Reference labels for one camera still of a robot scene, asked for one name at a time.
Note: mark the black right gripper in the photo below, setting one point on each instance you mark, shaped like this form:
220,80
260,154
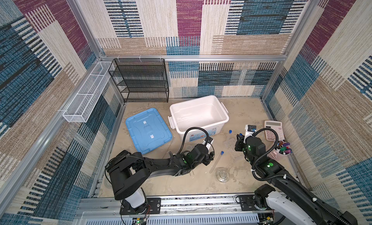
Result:
239,142

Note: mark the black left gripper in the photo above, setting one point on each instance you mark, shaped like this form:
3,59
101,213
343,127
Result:
207,160

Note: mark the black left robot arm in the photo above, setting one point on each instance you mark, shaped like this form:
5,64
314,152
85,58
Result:
127,172

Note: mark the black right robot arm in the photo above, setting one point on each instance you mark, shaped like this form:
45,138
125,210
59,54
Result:
281,191

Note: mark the glass flask with stopper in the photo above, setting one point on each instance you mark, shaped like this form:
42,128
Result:
222,174

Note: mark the pink calculator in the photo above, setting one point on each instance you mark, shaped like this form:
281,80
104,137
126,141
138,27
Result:
277,127

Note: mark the pink cup of markers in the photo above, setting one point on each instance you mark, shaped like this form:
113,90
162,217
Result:
282,150

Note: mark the white plastic storage bin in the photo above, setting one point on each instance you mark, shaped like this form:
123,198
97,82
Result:
206,112

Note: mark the blue plastic bin lid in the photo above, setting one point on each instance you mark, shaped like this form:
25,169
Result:
148,130

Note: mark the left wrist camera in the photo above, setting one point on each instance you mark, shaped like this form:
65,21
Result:
208,141

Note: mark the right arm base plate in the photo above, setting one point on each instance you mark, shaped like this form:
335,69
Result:
250,203

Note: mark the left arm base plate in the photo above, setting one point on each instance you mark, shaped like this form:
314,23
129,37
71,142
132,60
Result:
151,206

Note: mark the black wire shelf rack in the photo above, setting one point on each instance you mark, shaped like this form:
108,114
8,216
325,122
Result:
140,80

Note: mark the white mesh wall basket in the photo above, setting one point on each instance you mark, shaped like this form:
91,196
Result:
83,103

